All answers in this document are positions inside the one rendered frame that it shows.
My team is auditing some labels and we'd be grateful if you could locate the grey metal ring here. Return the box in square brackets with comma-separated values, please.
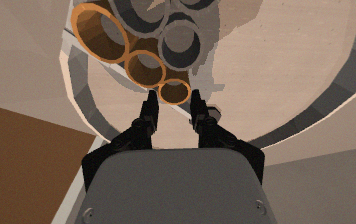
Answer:
[158, 12, 204, 71]
[108, 0, 171, 38]
[173, 0, 221, 17]

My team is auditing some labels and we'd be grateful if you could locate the bronze bushing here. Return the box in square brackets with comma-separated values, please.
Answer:
[157, 67, 191, 105]
[124, 37, 167, 88]
[70, 0, 139, 64]

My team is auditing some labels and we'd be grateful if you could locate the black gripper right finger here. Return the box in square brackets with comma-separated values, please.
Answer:
[190, 89, 265, 186]

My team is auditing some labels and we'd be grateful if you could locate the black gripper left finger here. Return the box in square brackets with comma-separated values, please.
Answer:
[81, 90, 159, 193]

